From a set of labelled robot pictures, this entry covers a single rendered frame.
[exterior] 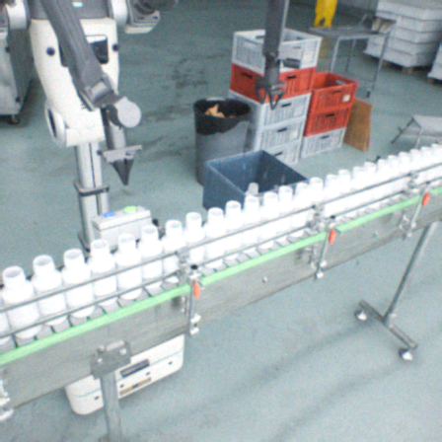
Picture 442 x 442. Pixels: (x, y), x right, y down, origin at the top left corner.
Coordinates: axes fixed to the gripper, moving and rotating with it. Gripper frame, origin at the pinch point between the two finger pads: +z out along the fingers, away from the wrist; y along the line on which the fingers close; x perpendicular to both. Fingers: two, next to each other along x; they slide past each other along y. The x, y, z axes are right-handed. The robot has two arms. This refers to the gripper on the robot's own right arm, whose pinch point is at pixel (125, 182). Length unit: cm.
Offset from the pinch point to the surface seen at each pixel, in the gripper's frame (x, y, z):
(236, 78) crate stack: 187, 170, -24
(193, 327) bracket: -19.4, 4.0, 36.4
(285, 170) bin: 30, 81, 17
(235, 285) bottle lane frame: -15.0, 20.5, 32.5
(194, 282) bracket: -25.7, 3.1, 21.2
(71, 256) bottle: -16.1, -20.1, 9.6
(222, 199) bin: 35, 50, 23
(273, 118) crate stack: 167, 189, 11
